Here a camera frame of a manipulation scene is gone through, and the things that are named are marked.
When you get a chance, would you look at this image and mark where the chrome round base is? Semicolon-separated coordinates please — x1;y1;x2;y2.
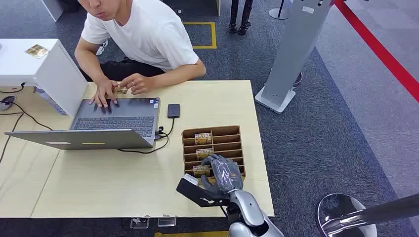
316;193;377;237

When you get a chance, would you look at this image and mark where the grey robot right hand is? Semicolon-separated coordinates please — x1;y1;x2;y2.
200;154;245;196

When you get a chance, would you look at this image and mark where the black drive cable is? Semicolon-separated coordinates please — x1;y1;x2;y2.
117;117;176;155

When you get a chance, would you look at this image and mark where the clear table bracket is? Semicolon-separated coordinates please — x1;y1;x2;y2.
157;215;177;228
130;216;151;230

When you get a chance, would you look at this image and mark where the red barrier belt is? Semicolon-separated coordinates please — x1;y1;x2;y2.
333;0;419;103

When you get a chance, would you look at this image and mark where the brown slotted card holder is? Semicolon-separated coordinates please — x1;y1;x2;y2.
181;125;247;186

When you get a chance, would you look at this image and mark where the person's right hand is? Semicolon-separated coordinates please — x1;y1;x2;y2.
89;78;119;109

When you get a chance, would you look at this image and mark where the white box cabinet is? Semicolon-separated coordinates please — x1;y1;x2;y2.
0;39;89;119

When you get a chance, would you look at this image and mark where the grey round stand base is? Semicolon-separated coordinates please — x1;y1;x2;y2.
268;0;292;20

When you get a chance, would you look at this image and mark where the dark metal pole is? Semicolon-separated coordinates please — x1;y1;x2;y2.
322;194;419;235

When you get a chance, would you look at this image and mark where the grey kiosk stand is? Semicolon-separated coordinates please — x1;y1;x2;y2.
254;0;333;115

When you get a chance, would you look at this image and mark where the black external drive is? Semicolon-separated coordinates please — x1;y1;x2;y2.
167;103;181;119

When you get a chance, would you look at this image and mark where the person's left hand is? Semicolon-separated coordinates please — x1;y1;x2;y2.
119;73;155;95

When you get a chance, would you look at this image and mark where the white furniture panel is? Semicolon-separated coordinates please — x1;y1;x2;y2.
41;0;64;22

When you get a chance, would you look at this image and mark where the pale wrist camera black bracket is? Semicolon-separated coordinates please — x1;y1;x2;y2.
176;174;230;209

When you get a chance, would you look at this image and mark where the short black cable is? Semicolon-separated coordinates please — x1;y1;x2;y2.
0;82;26;94

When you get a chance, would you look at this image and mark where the long black cable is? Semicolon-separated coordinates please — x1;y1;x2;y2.
9;101;54;131
0;112;24;164

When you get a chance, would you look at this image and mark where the person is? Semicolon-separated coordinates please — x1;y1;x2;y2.
74;0;207;109

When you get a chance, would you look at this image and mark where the grey laptop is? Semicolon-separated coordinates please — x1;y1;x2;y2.
3;97;162;151

